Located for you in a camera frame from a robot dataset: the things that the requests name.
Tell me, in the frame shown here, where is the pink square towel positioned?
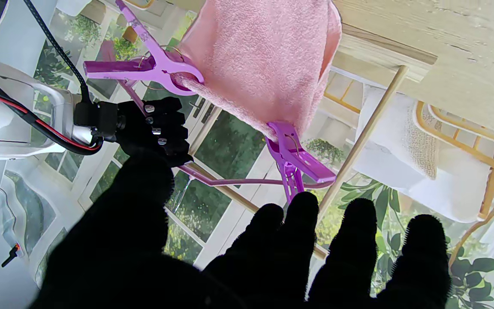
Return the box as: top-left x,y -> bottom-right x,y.
175,0 -> 343,143

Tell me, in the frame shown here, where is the broad leaf green plant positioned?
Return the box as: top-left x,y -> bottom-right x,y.
337,182 -> 407,258

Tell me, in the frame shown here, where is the purple plastic clothes peg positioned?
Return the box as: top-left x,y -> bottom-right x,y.
265,121 -> 337,206
83,0 -> 205,97

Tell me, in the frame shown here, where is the leafy potted tree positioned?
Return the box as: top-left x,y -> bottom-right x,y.
446,240 -> 494,309

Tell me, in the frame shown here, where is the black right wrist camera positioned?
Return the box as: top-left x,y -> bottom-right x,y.
73,101 -> 126,143

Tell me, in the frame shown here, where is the purple clothes hanger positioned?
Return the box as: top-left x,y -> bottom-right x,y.
99,41 -> 338,190

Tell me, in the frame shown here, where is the white cushioned lounge chair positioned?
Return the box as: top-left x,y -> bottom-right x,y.
352,71 -> 494,224

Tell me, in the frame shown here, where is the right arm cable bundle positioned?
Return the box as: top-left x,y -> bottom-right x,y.
0,0 -> 104,156

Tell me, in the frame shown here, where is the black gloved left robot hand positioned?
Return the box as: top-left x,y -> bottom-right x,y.
28,155 -> 453,309

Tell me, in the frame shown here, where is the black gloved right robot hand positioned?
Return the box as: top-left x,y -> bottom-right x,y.
115,97 -> 195,168

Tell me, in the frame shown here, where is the wooden hanging rack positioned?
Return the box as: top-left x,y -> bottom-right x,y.
182,24 -> 439,261

